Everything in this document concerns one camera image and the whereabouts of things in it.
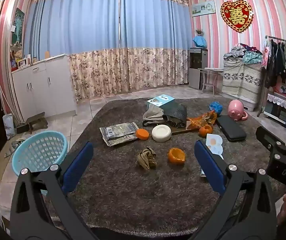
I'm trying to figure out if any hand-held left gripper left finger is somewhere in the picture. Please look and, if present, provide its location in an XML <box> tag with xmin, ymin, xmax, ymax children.
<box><xmin>9</xmin><ymin>141</ymin><xmax>95</xmax><ymax>240</ymax></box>

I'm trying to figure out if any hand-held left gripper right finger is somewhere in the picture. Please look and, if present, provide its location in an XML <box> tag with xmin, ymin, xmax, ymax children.
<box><xmin>194</xmin><ymin>140</ymin><xmax>278</xmax><ymax>240</ymax></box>

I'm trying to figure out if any white paper card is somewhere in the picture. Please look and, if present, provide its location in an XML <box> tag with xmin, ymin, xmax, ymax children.
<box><xmin>202</xmin><ymin>133</ymin><xmax>224</xmax><ymax>178</ymax></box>

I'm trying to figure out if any light blue plastic basket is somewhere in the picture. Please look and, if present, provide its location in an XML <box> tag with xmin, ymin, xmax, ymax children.
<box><xmin>11</xmin><ymin>130</ymin><xmax>69</xmax><ymax>180</ymax></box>

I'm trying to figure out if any grey printed plastic packet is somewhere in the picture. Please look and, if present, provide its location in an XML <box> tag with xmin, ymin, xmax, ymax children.
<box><xmin>99</xmin><ymin>122</ymin><xmax>140</xmax><ymax>147</ymax></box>

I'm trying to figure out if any orange peel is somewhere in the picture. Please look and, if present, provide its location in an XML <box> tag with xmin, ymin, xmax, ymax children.
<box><xmin>135</xmin><ymin>128</ymin><xmax>150</xmax><ymax>140</ymax></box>
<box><xmin>198</xmin><ymin>124</ymin><xmax>213</xmax><ymax>138</ymax></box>
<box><xmin>167</xmin><ymin>147</ymin><xmax>186</xmax><ymax>165</ymax></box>

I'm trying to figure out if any low table with lace cloth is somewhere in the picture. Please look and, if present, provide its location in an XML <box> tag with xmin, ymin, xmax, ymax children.
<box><xmin>263</xmin><ymin>92</ymin><xmax>286</xmax><ymax>125</ymax></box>

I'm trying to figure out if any black zip case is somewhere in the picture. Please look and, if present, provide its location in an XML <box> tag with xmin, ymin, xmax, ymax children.
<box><xmin>216</xmin><ymin>115</ymin><xmax>247</xmax><ymax>142</ymax></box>

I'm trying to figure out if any pink piggy mug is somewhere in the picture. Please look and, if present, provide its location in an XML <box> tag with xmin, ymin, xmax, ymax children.
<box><xmin>227</xmin><ymin>99</ymin><xmax>248</xmax><ymax>122</ymax></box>

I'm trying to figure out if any crumpled orange wrapper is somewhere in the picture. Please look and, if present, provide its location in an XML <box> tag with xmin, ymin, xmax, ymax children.
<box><xmin>187</xmin><ymin>110</ymin><xmax>218</xmax><ymax>130</ymax></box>

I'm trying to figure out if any grey shaggy rug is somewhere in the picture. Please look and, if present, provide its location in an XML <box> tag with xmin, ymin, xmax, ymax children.
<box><xmin>46</xmin><ymin>96</ymin><xmax>286</xmax><ymax>240</ymax></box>

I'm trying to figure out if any dark crumpled wrapper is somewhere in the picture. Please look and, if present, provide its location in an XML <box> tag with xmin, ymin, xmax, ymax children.
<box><xmin>162</xmin><ymin>115</ymin><xmax>187</xmax><ymax>128</ymax></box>

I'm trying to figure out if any crumpled blue plastic bag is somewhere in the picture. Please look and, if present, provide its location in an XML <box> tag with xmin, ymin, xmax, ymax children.
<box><xmin>209</xmin><ymin>101</ymin><xmax>223</xmax><ymax>114</ymax></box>

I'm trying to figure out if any chest with patterned cover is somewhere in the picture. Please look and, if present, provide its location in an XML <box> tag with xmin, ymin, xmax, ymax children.
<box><xmin>221</xmin><ymin>57</ymin><xmax>263</xmax><ymax>112</ymax></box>

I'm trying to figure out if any white round bowl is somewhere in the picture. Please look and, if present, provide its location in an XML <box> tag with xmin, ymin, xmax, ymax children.
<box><xmin>151</xmin><ymin>124</ymin><xmax>172</xmax><ymax>142</ymax></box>

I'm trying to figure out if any small wooden stool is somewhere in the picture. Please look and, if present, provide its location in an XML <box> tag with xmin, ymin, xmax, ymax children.
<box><xmin>26</xmin><ymin>112</ymin><xmax>49</xmax><ymax>133</ymax></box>

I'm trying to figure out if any rack of hanging clothes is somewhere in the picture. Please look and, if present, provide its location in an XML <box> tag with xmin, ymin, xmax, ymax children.
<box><xmin>260</xmin><ymin>35</ymin><xmax>286</xmax><ymax>98</ymax></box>

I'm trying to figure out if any green floor cloth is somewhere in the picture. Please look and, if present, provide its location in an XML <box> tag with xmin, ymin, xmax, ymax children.
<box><xmin>4</xmin><ymin>137</ymin><xmax>27</xmax><ymax>158</ymax></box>

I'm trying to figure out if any dark dustpan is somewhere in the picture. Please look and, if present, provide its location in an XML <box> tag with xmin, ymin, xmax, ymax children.
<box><xmin>16</xmin><ymin>122</ymin><xmax>30</xmax><ymax>134</ymax></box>

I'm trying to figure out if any white plastic bag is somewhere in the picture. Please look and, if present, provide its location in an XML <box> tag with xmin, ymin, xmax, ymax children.
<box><xmin>3</xmin><ymin>114</ymin><xmax>16</xmax><ymax>139</ymax></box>

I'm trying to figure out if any blue and white box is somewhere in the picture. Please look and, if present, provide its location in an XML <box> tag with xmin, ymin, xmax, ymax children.
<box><xmin>147</xmin><ymin>94</ymin><xmax>175</xmax><ymax>110</ymax></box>

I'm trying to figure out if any pile of clothes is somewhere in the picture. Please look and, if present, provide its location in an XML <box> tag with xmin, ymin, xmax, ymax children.
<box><xmin>223</xmin><ymin>43</ymin><xmax>263</xmax><ymax>64</ymax></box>

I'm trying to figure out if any small metal table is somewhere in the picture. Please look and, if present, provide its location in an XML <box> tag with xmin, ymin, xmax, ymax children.
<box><xmin>198</xmin><ymin>67</ymin><xmax>224</xmax><ymax>95</ymax></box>

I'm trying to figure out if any white cabinet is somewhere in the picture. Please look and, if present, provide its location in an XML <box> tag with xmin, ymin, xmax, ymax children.
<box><xmin>11</xmin><ymin>54</ymin><xmax>78</xmax><ymax>122</ymax></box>

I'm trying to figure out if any grey water dispenser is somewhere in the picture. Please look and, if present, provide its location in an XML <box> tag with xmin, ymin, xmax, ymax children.
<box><xmin>188</xmin><ymin>47</ymin><xmax>208</xmax><ymax>90</ymax></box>

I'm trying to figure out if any blue bottle cover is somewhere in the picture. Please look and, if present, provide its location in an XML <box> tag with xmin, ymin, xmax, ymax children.
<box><xmin>192</xmin><ymin>35</ymin><xmax>207</xmax><ymax>48</ymax></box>

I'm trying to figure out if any blue floral curtain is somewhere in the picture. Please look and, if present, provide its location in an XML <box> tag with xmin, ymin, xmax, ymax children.
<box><xmin>24</xmin><ymin>0</ymin><xmax>123</xmax><ymax>100</ymax></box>
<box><xmin>119</xmin><ymin>0</ymin><xmax>192</xmax><ymax>92</ymax></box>

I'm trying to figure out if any mop handle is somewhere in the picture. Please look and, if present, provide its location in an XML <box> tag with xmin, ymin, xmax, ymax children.
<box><xmin>0</xmin><ymin>75</ymin><xmax>17</xmax><ymax>120</ymax></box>

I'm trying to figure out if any red heart wall decoration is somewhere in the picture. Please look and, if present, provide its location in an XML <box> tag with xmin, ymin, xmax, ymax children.
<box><xmin>220</xmin><ymin>0</ymin><xmax>254</xmax><ymax>33</ymax></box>

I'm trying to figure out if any wall picture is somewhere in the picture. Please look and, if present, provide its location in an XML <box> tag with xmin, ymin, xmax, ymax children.
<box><xmin>192</xmin><ymin>0</ymin><xmax>216</xmax><ymax>17</ymax></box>

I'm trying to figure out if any green wall poster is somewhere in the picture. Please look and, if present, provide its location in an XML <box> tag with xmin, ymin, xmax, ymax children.
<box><xmin>13</xmin><ymin>7</ymin><xmax>26</xmax><ymax>48</ymax></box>

